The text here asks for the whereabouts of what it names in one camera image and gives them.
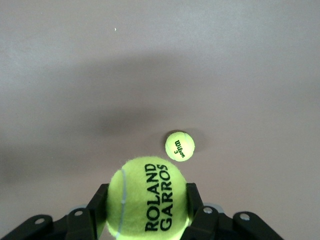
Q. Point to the smooth table cover mat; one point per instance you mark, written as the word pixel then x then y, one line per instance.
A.
pixel 75 75

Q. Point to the yellow Wilson print tennis ball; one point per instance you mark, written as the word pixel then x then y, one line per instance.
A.
pixel 180 146

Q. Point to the yellow Roland Garros tennis ball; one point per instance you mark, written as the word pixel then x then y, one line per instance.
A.
pixel 150 200

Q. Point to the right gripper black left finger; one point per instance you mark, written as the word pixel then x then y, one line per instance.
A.
pixel 85 225

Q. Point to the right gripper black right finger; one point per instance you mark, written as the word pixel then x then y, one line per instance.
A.
pixel 207 225

